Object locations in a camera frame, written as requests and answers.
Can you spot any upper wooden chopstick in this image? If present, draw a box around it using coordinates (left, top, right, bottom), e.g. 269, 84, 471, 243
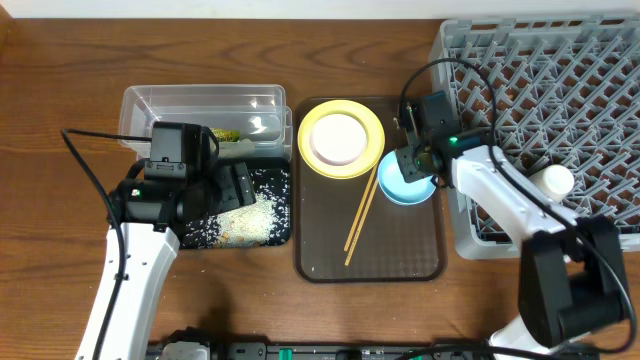
343, 166, 377, 252

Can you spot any white cup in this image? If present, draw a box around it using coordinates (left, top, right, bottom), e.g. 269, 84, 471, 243
529, 164, 575, 203

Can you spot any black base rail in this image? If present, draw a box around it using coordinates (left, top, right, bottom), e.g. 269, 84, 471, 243
142, 327, 509, 360

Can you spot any brown serving tray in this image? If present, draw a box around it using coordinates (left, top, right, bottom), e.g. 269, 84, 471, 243
292, 95, 448, 284

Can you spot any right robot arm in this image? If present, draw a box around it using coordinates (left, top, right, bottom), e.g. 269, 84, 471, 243
396, 115, 638, 359

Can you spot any clear plastic bin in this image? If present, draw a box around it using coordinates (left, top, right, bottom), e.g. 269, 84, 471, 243
119, 84, 293, 161

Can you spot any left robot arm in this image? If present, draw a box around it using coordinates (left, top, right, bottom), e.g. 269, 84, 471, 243
76, 159, 191, 359

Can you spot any black waste tray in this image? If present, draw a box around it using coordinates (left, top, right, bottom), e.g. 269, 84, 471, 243
177, 157, 293, 250

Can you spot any wooden chopstick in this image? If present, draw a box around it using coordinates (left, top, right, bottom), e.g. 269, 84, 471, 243
343, 166, 377, 252
343, 169, 378, 267

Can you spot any green snack wrapper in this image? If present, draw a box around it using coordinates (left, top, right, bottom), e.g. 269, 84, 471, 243
211, 128, 240, 142

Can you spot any grey dishwasher rack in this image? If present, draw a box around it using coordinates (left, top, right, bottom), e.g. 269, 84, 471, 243
430, 14, 639, 252

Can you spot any lower wooden chopstick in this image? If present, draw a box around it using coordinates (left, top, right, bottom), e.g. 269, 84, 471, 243
343, 169, 378, 267

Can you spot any rice and peanut waste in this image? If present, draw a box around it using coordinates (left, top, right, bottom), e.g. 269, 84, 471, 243
180, 168, 291, 249

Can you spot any yellow plate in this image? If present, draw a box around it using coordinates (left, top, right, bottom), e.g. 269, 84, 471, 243
297, 99, 385, 180

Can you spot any light blue bowl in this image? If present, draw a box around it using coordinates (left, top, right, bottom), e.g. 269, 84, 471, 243
377, 152, 436, 206

